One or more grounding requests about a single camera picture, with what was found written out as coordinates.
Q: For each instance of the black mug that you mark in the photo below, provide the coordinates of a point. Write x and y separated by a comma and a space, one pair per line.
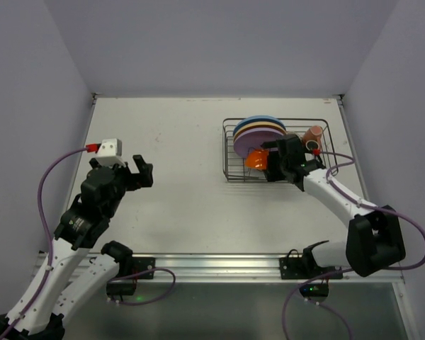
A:
312, 145

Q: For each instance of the tan yellow plate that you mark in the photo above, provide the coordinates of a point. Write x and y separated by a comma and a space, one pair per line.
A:
258, 125

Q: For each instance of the black base bracket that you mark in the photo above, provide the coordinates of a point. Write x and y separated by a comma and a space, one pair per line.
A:
298, 265
141, 263

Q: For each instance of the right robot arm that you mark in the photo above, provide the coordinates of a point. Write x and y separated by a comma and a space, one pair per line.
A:
374, 238

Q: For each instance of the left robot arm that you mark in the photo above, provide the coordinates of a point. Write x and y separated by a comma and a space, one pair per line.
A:
52, 298

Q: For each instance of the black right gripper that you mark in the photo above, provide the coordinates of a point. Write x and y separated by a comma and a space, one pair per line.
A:
281, 156

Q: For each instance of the black left base bracket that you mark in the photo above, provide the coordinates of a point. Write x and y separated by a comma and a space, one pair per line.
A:
141, 263

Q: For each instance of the blue plate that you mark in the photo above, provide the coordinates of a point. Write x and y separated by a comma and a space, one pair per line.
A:
258, 118

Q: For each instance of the dark wire dish rack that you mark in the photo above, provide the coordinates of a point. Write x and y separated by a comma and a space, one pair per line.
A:
233, 166

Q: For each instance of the pink mug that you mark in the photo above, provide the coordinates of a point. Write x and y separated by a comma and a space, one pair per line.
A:
314, 133

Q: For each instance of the black right base bracket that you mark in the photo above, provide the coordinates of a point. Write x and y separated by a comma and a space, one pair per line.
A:
298, 265

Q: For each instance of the aluminium mounting rail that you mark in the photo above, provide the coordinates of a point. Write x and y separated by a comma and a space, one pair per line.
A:
231, 268

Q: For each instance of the purple plate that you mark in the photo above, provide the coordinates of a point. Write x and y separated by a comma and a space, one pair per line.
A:
253, 139

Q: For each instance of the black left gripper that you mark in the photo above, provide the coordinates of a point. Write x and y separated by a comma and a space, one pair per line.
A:
128, 176

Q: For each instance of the orange bowl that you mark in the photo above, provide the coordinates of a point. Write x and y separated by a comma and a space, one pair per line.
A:
257, 159

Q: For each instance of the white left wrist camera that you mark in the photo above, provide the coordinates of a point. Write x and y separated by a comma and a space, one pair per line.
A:
111, 149

